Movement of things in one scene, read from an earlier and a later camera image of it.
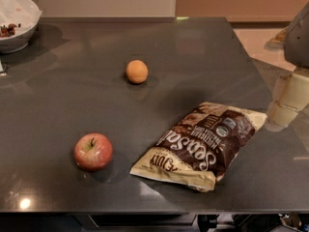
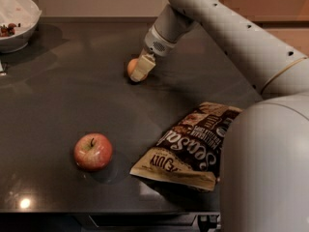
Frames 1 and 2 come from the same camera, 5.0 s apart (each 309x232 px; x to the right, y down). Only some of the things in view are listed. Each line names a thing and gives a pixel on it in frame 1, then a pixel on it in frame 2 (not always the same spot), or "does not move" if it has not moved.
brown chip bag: x=200 y=147 does not move
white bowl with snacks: x=18 y=19 does not move
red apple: x=93 y=152 does not move
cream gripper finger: x=291 y=95 → x=146 y=63
